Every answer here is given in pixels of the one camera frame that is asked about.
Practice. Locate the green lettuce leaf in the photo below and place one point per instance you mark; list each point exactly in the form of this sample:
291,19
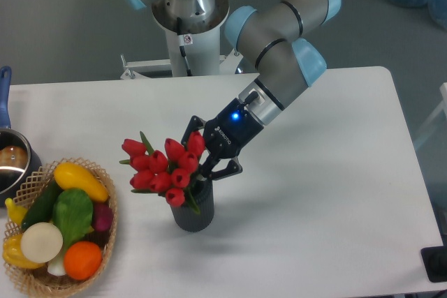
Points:
72,215

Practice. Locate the white table leg frame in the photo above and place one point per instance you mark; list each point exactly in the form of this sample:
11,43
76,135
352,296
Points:
434,120

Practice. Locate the orange fruit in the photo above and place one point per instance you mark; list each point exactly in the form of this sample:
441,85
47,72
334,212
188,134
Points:
82,260

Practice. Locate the black device at table edge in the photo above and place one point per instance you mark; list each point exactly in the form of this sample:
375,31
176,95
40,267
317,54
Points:
434,260

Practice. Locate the green cucumber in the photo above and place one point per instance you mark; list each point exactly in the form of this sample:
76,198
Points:
42,207

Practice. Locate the woven wicker basket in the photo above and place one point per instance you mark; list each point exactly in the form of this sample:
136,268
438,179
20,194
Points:
37,282

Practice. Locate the yellow squash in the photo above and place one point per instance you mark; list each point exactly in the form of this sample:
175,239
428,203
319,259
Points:
70,175

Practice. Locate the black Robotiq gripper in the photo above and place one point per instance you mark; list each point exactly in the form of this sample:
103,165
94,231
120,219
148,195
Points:
225,136

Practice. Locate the dark grey ribbed vase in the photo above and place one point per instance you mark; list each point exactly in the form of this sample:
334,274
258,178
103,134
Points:
195,216

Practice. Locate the white round onion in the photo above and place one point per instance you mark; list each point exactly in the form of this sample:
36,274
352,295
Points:
41,242

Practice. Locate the purple red onion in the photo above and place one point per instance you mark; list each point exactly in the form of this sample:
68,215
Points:
102,217

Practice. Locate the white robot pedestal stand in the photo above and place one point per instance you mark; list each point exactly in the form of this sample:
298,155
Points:
189,55

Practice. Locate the red tulip bouquet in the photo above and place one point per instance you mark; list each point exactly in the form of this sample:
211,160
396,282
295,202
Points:
171,174

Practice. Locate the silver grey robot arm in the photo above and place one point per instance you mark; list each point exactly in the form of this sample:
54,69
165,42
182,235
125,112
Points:
271,41

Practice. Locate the blue handled saucepan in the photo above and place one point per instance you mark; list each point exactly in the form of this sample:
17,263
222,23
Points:
18,159

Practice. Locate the yellow bell pepper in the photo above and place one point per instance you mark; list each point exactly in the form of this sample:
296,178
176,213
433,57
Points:
13,255

